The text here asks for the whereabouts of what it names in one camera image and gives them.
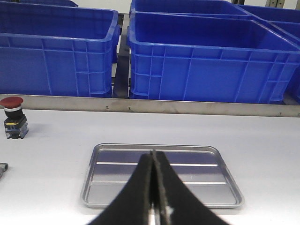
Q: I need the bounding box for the blue plastic crate centre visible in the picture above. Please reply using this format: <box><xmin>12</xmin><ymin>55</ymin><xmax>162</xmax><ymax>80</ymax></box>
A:
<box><xmin>0</xmin><ymin>2</ymin><xmax>120</xmax><ymax>98</ymax></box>

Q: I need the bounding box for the grey metal clamp block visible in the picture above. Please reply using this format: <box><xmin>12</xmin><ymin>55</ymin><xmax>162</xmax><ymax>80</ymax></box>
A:
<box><xmin>0</xmin><ymin>163</ymin><xmax>8</xmax><ymax>178</ymax></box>

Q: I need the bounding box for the blue crate rear right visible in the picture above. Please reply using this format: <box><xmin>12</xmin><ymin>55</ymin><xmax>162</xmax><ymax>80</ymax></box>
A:
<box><xmin>238</xmin><ymin>5</ymin><xmax>300</xmax><ymax>23</ymax></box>

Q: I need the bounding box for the silver metal tray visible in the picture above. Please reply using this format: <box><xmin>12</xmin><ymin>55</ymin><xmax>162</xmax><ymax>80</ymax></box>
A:
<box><xmin>81</xmin><ymin>143</ymin><xmax>244</xmax><ymax>209</ymax></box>

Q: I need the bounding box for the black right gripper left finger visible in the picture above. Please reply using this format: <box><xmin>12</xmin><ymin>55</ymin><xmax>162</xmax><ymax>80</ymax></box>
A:
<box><xmin>90</xmin><ymin>154</ymin><xmax>153</xmax><ymax>225</ymax></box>

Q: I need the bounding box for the red emergency stop button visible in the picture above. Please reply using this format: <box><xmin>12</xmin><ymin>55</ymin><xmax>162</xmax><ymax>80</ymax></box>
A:
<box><xmin>0</xmin><ymin>97</ymin><xmax>29</xmax><ymax>139</ymax></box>

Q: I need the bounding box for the blue plastic crate far right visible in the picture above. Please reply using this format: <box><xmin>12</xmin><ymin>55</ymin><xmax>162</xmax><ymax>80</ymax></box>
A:
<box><xmin>267</xmin><ymin>22</ymin><xmax>300</xmax><ymax>103</ymax></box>

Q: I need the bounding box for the blue crate rear centre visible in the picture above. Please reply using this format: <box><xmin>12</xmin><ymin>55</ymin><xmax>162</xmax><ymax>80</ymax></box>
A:
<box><xmin>129</xmin><ymin>0</ymin><xmax>251</xmax><ymax>19</ymax></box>

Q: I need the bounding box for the blue plastic crate left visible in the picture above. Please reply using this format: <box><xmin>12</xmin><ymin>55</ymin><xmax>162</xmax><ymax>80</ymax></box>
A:
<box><xmin>19</xmin><ymin>0</ymin><xmax>78</xmax><ymax>7</ymax></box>

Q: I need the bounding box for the blue plastic crate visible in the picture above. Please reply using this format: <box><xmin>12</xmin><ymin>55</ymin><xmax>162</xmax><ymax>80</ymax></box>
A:
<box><xmin>128</xmin><ymin>12</ymin><xmax>300</xmax><ymax>104</ymax></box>
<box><xmin>0</xmin><ymin>2</ymin><xmax>120</xmax><ymax>98</ymax></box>
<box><xmin>19</xmin><ymin>0</ymin><xmax>78</xmax><ymax>7</ymax></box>
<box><xmin>267</xmin><ymin>22</ymin><xmax>300</xmax><ymax>103</ymax></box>

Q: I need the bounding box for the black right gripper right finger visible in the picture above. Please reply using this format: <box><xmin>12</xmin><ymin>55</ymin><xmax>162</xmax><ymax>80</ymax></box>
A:
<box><xmin>152</xmin><ymin>151</ymin><xmax>227</xmax><ymax>225</ymax></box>

